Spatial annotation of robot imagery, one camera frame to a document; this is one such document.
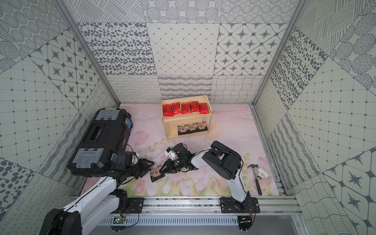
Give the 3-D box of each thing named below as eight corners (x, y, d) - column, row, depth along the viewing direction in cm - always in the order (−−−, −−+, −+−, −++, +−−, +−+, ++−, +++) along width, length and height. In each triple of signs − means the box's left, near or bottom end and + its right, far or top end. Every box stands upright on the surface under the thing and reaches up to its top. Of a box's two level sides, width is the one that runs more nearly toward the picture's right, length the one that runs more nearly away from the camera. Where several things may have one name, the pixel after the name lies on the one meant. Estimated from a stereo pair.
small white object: (257, 178, 85) (259, 177, 82) (255, 169, 88) (257, 167, 86) (266, 178, 85) (269, 177, 82) (263, 169, 88) (266, 167, 86)
